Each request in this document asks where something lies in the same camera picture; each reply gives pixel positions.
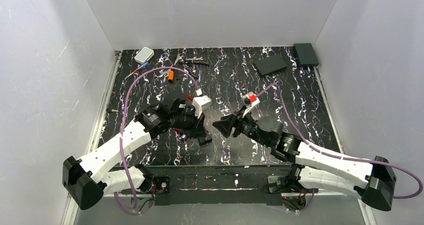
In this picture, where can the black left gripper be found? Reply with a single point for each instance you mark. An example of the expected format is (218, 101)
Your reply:
(197, 128)

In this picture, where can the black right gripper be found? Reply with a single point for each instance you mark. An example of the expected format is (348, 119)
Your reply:
(238, 124)

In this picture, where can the red cable lock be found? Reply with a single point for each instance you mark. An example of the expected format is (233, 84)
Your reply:
(183, 119)

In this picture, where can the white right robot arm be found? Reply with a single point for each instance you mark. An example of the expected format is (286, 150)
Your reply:
(314, 167)

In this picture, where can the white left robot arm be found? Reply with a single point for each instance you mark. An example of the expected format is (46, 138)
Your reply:
(88, 178)

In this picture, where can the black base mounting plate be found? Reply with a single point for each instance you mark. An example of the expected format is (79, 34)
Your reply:
(226, 184)

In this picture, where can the black comb piece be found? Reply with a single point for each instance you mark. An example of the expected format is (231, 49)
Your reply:
(178, 75)

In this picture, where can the flat black plate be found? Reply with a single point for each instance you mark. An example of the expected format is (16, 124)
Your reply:
(270, 65)

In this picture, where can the red blue screwdriver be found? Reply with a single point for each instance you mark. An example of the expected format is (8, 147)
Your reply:
(139, 67)

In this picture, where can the white rectangular box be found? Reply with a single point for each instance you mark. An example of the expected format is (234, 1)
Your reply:
(144, 55)

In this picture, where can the black box in corner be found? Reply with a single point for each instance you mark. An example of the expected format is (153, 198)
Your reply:
(305, 55)

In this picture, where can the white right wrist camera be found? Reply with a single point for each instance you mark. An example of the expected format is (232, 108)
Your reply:
(250, 100)

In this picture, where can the black handled pliers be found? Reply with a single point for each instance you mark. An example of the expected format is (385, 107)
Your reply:
(197, 60)

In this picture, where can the orange handled tool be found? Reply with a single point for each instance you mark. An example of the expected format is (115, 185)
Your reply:
(170, 74)

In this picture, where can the aluminium frame rail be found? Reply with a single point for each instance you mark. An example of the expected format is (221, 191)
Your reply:
(72, 208)

